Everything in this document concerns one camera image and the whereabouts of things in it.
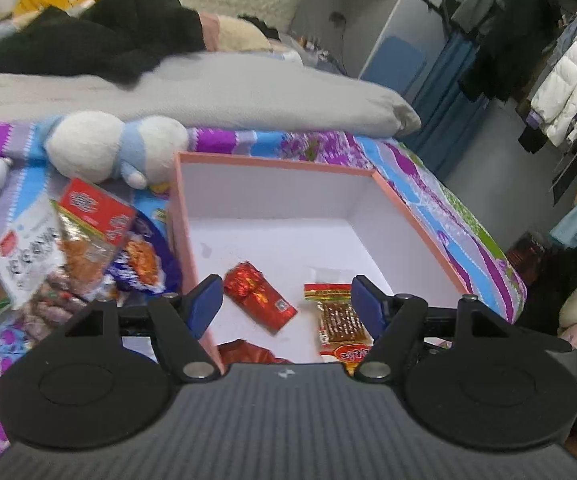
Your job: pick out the black hanging coat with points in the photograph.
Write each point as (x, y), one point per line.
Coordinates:
(518, 45)

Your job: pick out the pink pillow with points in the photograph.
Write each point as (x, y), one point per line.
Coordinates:
(209, 30)

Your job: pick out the beige pillow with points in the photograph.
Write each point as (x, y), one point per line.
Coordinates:
(241, 37)

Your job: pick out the blue curtain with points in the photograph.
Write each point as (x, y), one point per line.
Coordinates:
(448, 100)

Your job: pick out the white sausage snack packet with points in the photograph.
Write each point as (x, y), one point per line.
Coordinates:
(28, 255)

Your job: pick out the orange spicy strip packet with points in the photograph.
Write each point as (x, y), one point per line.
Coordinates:
(338, 320)

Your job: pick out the dark red bag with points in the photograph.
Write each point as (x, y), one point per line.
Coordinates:
(526, 257)

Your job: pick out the blue panel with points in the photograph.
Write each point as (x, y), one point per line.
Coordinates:
(393, 65)

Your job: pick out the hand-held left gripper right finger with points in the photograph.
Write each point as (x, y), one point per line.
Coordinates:
(368, 305)

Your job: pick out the blue snack packet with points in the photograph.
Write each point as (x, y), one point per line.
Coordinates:
(141, 260)

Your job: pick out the row of small bottles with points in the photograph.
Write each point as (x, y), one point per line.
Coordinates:
(316, 50)

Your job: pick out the grey duvet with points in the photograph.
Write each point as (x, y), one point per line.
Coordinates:
(243, 95)

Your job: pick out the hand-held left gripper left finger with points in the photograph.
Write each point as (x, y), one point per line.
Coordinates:
(206, 305)

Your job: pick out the red label snack packet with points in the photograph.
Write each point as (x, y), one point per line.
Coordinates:
(93, 207)

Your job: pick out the red foil snack packet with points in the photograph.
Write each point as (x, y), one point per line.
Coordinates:
(261, 300)
(248, 352)

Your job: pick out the white puffer jacket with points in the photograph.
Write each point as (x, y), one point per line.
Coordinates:
(563, 85)

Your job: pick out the white and blue plush toy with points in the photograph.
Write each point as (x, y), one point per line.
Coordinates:
(88, 145)

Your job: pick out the small black garment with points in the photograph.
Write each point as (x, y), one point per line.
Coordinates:
(261, 27)

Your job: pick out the pink cardboard box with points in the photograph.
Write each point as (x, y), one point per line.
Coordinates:
(278, 190)

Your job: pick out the purple floral bedsheet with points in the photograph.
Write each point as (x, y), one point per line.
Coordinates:
(418, 180)

